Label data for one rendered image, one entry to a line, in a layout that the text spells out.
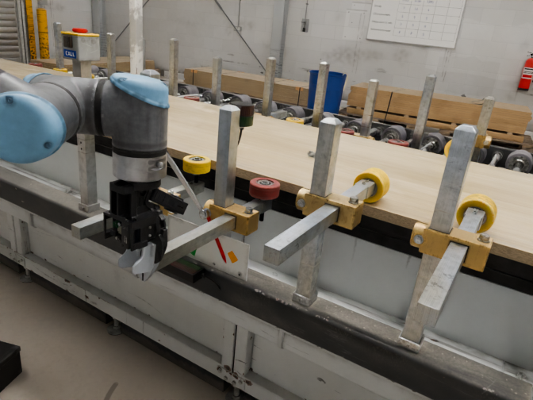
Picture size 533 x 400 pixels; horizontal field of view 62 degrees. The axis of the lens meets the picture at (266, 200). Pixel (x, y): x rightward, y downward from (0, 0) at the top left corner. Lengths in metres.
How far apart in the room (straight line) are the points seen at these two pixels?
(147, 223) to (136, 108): 0.20
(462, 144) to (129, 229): 0.58
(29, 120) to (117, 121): 0.16
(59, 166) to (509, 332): 1.62
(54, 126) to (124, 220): 0.23
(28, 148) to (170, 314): 1.25
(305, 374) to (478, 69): 6.90
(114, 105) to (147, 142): 0.07
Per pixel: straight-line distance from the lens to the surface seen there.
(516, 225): 1.24
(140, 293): 1.87
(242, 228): 1.07
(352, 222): 0.92
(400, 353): 1.00
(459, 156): 0.84
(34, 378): 1.97
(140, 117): 0.74
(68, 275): 2.21
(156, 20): 10.26
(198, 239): 0.97
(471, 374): 1.02
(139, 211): 0.81
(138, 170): 0.76
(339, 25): 8.36
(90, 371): 1.95
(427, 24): 8.03
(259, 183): 1.17
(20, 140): 0.64
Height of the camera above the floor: 1.30
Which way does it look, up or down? 22 degrees down
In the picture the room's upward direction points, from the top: 6 degrees clockwise
